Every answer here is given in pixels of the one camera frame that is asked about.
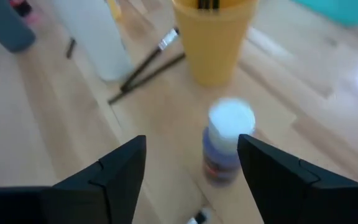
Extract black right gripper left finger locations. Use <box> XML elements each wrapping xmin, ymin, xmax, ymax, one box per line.
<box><xmin>42</xmin><ymin>135</ymin><xmax>147</xmax><ymax>224</ymax></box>

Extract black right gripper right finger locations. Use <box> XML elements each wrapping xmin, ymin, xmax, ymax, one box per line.
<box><xmin>237</xmin><ymin>133</ymin><xmax>358</xmax><ymax>224</ymax></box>

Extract small light purple paint bottle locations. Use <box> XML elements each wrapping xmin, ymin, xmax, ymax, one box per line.
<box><xmin>201</xmin><ymin>97</ymin><xmax>257</xmax><ymax>188</ymax></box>

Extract large white paint bottle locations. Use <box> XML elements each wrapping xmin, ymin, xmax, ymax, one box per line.
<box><xmin>52</xmin><ymin>0</ymin><xmax>134</xmax><ymax>83</ymax></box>

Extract large dark paint bottle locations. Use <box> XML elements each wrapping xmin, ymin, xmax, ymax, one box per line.
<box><xmin>0</xmin><ymin>0</ymin><xmax>37</xmax><ymax>54</ymax></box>

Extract small pink paint bottle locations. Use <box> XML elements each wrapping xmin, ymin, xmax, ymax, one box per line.
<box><xmin>9</xmin><ymin>0</ymin><xmax>42</xmax><ymax>25</ymax></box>

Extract black pen left edge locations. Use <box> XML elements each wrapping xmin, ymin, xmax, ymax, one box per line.
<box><xmin>65</xmin><ymin>37</ymin><xmax>77</xmax><ymax>60</ymax></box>

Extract yellow ribbed cup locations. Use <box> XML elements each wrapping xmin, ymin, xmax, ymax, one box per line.
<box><xmin>172</xmin><ymin>0</ymin><xmax>260</xmax><ymax>88</ymax></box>

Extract green plastic tray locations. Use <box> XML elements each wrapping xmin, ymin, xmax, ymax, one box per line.
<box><xmin>290</xmin><ymin>0</ymin><xmax>358</xmax><ymax>28</ymax></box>

